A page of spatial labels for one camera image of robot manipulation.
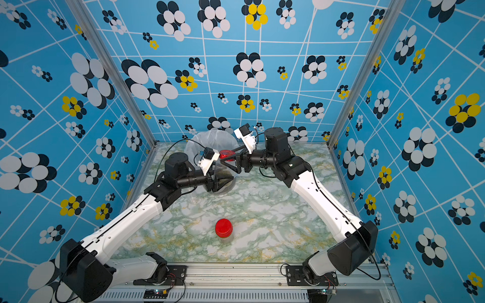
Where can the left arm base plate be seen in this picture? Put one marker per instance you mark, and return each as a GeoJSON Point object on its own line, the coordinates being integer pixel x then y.
{"type": "Point", "coordinates": [170, 275]}

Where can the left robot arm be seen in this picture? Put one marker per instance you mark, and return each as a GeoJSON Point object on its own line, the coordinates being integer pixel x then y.
{"type": "Point", "coordinates": [86, 267]}

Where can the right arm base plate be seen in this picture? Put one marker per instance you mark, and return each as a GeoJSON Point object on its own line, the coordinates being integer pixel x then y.
{"type": "Point", "coordinates": [299, 275]}

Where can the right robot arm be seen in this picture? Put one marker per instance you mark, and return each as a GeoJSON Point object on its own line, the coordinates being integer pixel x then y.
{"type": "Point", "coordinates": [355, 239]}

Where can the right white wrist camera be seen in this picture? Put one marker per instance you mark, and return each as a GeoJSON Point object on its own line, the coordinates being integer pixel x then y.
{"type": "Point", "coordinates": [245, 133]}

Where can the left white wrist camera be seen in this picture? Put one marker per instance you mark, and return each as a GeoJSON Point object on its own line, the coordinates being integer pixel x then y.
{"type": "Point", "coordinates": [209, 156]}

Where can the white bin liner bag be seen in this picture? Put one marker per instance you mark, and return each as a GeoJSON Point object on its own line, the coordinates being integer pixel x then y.
{"type": "Point", "coordinates": [216, 139]}

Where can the aluminium front rail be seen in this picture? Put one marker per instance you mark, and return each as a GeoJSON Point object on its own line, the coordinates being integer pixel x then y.
{"type": "Point", "coordinates": [261, 282]}

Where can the aluminium corner post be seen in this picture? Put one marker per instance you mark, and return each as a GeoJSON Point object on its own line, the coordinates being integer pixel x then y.
{"type": "Point", "coordinates": [80, 13]}
{"type": "Point", "coordinates": [378, 42]}

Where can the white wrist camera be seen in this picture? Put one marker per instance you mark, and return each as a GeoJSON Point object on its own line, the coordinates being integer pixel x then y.
{"type": "Point", "coordinates": [245, 133]}
{"type": "Point", "coordinates": [209, 156]}

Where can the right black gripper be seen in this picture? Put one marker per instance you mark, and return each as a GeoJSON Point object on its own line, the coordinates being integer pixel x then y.
{"type": "Point", "coordinates": [240, 162]}

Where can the circuit board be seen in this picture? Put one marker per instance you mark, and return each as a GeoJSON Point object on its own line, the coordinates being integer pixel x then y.
{"type": "Point", "coordinates": [156, 294]}
{"type": "Point", "coordinates": [320, 295]}

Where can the right circuit board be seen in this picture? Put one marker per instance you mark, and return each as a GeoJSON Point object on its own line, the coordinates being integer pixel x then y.
{"type": "Point", "coordinates": [320, 295]}

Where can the grey trash bin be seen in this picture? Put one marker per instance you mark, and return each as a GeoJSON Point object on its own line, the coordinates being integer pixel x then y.
{"type": "Point", "coordinates": [224, 189]}

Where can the left aluminium corner post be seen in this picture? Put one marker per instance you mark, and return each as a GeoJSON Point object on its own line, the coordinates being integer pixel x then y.
{"type": "Point", "coordinates": [80, 13]}

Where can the left circuit board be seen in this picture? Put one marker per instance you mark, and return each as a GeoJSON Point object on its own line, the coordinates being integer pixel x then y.
{"type": "Point", "coordinates": [156, 294]}

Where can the red-lid jar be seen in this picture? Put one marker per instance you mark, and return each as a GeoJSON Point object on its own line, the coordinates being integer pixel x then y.
{"type": "Point", "coordinates": [224, 230]}
{"type": "Point", "coordinates": [223, 170]}

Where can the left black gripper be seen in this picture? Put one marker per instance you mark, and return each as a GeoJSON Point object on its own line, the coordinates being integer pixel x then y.
{"type": "Point", "coordinates": [213, 184]}

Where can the right aluminium corner post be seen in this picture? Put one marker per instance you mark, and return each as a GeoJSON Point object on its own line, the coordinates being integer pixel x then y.
{"type": "Point", "coordinates": [378, 42]}

